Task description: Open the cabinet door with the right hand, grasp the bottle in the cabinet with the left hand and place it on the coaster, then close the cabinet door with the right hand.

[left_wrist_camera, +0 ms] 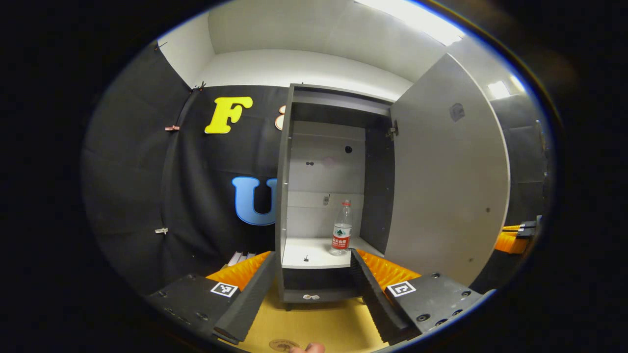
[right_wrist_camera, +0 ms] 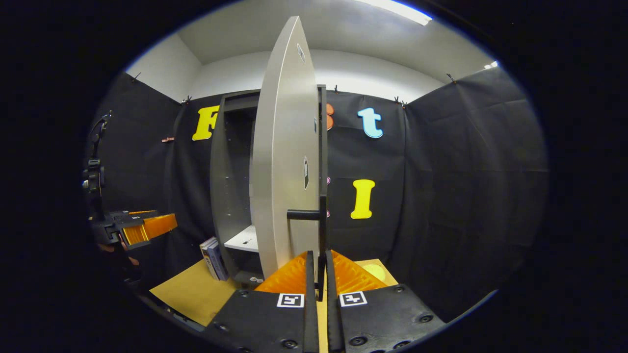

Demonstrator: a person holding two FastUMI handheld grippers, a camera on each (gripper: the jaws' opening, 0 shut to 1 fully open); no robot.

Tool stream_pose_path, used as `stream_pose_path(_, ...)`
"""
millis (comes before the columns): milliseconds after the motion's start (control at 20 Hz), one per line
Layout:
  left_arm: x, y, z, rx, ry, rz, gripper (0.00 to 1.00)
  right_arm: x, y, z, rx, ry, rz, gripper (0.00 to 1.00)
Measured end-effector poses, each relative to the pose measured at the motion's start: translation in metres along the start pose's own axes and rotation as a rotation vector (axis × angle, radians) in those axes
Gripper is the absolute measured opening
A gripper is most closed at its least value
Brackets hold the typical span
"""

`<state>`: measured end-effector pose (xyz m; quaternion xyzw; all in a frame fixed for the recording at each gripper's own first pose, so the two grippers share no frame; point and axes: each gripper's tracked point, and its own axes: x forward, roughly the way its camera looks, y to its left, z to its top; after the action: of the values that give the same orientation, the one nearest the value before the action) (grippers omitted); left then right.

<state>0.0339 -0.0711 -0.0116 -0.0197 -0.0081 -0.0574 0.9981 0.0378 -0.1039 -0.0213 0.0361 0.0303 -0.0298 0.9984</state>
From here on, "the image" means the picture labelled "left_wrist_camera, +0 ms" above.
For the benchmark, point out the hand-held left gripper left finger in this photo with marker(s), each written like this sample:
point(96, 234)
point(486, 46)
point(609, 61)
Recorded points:
point(250, 299)

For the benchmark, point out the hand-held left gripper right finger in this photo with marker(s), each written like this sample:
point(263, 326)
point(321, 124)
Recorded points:
point(375, 299)

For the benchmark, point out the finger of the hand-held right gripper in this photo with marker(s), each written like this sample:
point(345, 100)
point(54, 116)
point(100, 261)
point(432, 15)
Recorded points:
point(527, 229)
point(512, 242)

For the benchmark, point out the round cork coaster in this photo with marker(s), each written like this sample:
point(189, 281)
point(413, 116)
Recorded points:
point(282, 344)

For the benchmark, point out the clear plastic bottle red label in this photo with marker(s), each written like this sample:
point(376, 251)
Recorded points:
point(341, 235)

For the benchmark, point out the beige cabinet door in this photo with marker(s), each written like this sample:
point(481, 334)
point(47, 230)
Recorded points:
point(441, 171)

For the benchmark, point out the dark grey cabinet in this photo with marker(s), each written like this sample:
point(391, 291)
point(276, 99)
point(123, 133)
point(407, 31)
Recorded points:
point(378, 196)

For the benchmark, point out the white book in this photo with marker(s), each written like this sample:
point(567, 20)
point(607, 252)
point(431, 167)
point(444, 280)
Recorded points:
point(244, 257)

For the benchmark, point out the beige book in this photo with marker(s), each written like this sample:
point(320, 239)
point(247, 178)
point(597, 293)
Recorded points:
point(234, 259)

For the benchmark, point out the white clip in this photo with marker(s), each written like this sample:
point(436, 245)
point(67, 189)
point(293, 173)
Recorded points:
point(161, 230)

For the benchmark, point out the small ceiling light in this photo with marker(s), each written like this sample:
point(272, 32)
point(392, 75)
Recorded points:
point(503, 88)

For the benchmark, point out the black backdrop cloth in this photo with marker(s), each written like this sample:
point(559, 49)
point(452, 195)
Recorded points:
point(137, 171)

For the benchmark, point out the long ceiling light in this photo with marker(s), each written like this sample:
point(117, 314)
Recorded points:
point(417, 17)

